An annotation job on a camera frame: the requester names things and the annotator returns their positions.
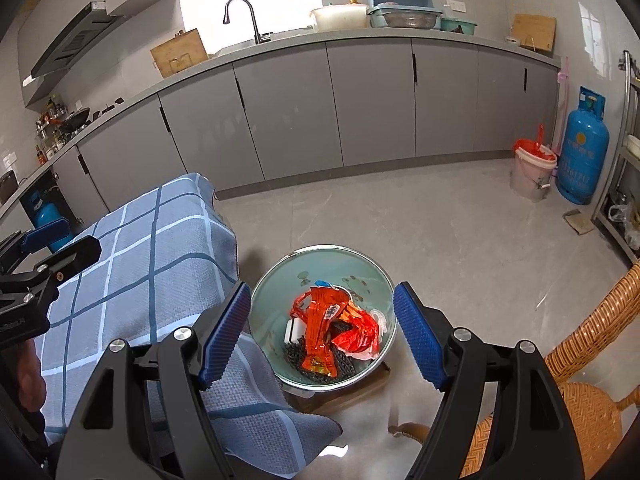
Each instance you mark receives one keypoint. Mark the wooden cutting board by sink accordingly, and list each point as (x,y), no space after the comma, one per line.
(183,51)

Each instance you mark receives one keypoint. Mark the red plastic bag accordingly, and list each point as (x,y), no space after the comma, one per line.
(355,331)

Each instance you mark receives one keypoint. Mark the range hood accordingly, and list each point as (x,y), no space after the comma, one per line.
(88,26)

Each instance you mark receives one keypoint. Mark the blue dish rack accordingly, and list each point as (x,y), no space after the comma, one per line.
(420,14)

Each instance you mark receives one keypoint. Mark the blue checked tablecloth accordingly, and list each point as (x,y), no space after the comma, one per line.
(166,257)

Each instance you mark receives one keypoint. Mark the white plastic tub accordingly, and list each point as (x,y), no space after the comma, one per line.
(340,17)

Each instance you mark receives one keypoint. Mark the metal storage shelf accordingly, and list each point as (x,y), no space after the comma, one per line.
(613,193)

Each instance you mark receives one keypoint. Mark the wooden cutting board right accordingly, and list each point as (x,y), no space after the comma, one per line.
(534,32)

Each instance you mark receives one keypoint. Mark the white paper cup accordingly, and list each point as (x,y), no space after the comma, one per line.
(295,329)

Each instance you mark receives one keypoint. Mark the orange snack wrapper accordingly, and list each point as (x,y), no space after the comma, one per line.
(318,308)

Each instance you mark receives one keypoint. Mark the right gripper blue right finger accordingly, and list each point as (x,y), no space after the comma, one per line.
(426,331)

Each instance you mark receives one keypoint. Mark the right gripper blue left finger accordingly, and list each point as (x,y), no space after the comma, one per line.
(219,328)

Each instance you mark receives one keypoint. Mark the blue gas cylinder by shelf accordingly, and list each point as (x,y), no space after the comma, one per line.
(583,149)

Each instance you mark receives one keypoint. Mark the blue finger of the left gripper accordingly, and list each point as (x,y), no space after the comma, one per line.
(48,234)
(71,260)

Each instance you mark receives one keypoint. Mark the wicker chair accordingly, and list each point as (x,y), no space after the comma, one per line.
(511,413)

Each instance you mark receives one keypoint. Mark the cardboard piece on floor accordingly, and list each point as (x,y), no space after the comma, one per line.
(578,221)

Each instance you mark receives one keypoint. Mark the green enamel trash basin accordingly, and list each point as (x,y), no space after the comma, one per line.
(325,265)

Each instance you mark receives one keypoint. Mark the black mesh net bag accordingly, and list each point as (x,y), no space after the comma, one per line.
(315,369)

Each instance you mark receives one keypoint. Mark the black wok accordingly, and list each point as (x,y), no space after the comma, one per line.
(75,121)

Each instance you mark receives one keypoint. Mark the person's left hand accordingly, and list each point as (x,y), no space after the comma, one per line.
(32,389)

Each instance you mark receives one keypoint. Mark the white bucket with red bag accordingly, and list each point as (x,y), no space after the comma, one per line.
(533,166)

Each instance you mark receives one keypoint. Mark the blue gas cylinder under counter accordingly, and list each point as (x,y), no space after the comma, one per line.
(44,213)

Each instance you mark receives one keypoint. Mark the chrome sink faucet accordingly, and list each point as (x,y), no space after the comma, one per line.
(250,20)

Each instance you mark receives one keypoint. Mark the grey kitchen counter cabinets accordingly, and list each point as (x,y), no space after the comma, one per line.
(307,108)

